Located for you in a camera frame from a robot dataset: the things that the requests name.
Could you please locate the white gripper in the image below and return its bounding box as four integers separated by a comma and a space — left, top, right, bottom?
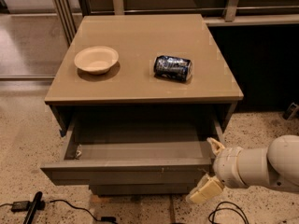
186, 137, 247, 204

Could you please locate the grey top drawer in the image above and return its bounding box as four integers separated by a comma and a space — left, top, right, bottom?
41, 108, 222, 186

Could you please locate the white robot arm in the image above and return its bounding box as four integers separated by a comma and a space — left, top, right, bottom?
186, 135, 299, 204

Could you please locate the grey drawer cabinet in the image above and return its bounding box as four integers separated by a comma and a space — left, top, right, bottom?
43, 13, 244, 197

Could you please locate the dark object at right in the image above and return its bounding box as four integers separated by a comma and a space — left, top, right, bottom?
283, 103, 299, 120

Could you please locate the crushed blue soda can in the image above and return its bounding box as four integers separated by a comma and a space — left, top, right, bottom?
153, 55, 192, 82

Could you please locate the white paper bowl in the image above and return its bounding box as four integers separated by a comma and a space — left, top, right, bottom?
74, 46, 119, 75

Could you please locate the black cylindrical tool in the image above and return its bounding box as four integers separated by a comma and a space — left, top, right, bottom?
22, 191, 45, 224

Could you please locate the black power adapter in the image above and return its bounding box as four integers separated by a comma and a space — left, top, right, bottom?
11, 201, 30, 213

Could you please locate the black looped cable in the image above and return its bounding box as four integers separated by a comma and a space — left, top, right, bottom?
207, 200, 249, 224

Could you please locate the black cable with plug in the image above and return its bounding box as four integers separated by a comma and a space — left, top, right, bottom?
49, 199, 119, 224

